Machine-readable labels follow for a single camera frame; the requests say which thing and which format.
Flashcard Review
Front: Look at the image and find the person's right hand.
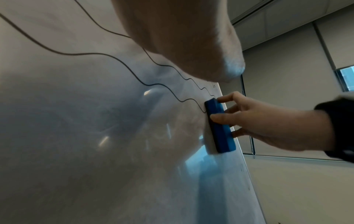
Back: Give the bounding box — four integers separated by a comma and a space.
210, 91, 333, 152

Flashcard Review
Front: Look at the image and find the person's left hand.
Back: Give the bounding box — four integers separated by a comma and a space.
110, 0, 246, 83

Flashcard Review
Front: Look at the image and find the blue whiteboard eraser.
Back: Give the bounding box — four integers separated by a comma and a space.
203, 97, 237, 155

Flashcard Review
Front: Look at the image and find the white whiteboard with wavy lines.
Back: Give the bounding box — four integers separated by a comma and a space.
0, 0, 268, 224

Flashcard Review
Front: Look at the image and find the beige roller blind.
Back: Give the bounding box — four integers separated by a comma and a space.
242, 20, 354, 162

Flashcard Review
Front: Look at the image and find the window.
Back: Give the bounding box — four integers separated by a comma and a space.
334, 65, 354, 93

